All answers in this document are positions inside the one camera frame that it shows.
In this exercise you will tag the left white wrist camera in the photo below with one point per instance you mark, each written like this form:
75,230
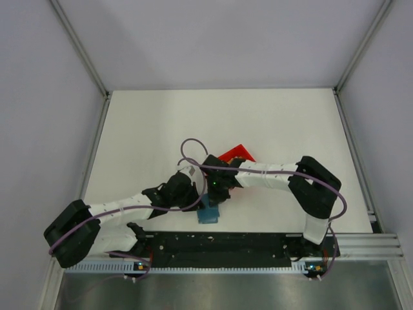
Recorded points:
188,170

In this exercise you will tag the red plastic bin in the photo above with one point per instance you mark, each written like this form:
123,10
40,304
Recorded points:
238,151

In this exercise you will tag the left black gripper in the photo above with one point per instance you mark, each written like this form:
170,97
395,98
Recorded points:
192,188

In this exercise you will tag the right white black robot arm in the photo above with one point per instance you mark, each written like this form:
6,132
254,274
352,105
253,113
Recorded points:
314,187

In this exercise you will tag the grey slotted cable duct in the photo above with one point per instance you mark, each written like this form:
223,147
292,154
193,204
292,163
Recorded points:
133,268

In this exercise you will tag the blue leather card holder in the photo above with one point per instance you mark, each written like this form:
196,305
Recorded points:
208,213

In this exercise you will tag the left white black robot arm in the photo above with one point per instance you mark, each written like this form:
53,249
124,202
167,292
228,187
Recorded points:
82,230

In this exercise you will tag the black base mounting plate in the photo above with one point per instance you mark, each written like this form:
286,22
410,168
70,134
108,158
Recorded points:
229,249

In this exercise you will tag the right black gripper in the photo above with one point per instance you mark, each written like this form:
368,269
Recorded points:
215,199

